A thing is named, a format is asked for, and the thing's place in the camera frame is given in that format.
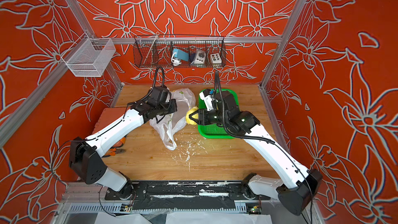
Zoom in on yellow-green plastic pear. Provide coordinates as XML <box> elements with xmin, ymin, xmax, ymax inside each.
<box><xmin>186</xmin><ymin>106</ymin><xmax>199</xmax><ymax>125</ymax></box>

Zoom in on green perforated plastic basket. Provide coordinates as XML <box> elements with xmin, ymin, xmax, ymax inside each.
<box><xmin>198</xmin><ymin>89</ymin><xmax>238</xmax><ymax>139</ymax></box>

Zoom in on white lemon-print plastic bag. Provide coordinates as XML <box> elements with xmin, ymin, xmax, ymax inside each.
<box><xmin>149</xmin><ymin>88</ymin><xmax>196</xmax><ymax>150</ymax></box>

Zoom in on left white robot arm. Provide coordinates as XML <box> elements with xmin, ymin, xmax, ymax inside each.
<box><xmin>69</xmin><ymin>86</ymin><xmax>177</xmax><ymax>200</ymax></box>

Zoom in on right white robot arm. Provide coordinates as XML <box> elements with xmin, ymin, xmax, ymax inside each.
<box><xmin>187</xmin><ymin>89</ymin><xmax>322</xmax><ymax>216</ymax></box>

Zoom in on orange plastic tool case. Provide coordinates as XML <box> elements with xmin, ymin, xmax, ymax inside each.
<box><xmin>92</xmin><ymin>107</ymin><xmax>125</xmax><ymax>134</ymax></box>

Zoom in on white button box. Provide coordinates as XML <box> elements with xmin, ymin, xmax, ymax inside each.
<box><xmin>209</xmin><ymin>53</ymin><xmax>222</xmax><ymax>65</ymax></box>

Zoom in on white grey power adapter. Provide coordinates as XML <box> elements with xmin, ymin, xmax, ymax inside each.
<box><xmin>189</xmin><ymin>49</ymin><xmax>207</xmax><ymax>67</ymax></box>

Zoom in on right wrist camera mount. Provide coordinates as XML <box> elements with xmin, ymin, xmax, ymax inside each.
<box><xmin>199</xmin><ymin>89</ymin><xmax>217</xmax><ymax>111</ymax></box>

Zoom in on blue white charger with cable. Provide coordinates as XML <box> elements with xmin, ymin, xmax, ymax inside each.
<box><xmin>171</xmin><ymin>48</ymin><xmax>189</xmax><ymax>66</ymax></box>

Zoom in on black wire wall basket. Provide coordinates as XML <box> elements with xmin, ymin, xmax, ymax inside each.
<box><xmin>133</xmin><ymin>34</ymin><xmax>227</xmax><ymax>68</ymax></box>

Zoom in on orange handled pliers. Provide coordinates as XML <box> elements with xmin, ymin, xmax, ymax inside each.
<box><xmin>103</xmin><ymin>136</ymin><xmax>126</xmax><ymax>158</ymax></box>

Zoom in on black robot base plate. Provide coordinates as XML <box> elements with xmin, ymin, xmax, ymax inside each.
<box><xmin>105</xmin><ymin>180</ymin><xmax>270</xmax><ymax>212</ymax></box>

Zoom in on clear acrylic wall box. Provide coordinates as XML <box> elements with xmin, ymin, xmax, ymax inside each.
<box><xmin>62</xmin><ymin>38</ymin><xmax>116</xmax><ymax>77</ymax></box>

